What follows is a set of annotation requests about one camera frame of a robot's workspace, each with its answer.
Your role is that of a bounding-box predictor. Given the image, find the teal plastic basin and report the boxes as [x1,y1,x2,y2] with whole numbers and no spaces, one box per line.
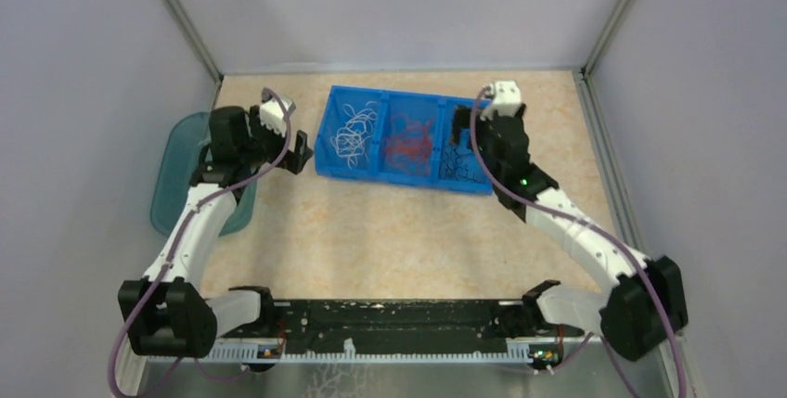
[149,111,257,238]

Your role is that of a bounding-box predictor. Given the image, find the white slotted cable duct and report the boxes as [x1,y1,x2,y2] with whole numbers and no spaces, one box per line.
[147,340,536,365]

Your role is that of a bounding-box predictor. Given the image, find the black cables in bin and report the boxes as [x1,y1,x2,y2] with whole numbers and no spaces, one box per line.
[439,136,493,186]

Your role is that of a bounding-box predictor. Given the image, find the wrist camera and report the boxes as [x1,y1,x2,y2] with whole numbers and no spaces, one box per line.
[481,80,527,121]
[258,91,287,137]

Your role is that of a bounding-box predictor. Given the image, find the aluminium frame rail right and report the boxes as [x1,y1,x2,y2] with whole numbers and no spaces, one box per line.
[572,0,646,250]

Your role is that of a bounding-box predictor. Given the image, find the blue plastic compartment bin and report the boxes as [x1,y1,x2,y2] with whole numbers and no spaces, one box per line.
[315,85,492,196]

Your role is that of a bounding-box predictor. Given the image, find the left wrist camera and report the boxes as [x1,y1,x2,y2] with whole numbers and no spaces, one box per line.
[258,91,287,137]

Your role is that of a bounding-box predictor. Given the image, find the aluminium frame rail left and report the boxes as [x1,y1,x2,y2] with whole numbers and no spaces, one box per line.
[162,0,224,86]

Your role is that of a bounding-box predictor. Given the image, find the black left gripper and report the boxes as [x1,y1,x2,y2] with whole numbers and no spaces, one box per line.
[239,106,313,173]

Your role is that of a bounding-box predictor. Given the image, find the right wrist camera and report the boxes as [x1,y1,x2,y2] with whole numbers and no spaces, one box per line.
[481,80,527,121]

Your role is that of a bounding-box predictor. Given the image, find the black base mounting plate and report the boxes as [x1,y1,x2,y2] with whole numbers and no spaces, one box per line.
[228,300,558,354]

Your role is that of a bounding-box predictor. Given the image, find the aluminium frame rail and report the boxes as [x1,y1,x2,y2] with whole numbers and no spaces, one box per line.
[162,0,224,86]
[572,0,646,250]

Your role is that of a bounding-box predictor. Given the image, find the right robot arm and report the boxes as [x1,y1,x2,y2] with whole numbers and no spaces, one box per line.
[449,106,689,361]

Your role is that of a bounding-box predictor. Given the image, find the white cables in bin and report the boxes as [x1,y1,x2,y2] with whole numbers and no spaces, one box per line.
[329,101,380,170]

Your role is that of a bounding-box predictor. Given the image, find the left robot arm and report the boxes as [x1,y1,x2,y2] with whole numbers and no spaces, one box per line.
[118,99,313,358]

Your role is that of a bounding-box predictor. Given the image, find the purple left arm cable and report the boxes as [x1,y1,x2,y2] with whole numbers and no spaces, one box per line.
[107,87,293,398]

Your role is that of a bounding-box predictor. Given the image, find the orange cables in bin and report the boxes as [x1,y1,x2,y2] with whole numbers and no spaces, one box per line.
[383,113,436,178]

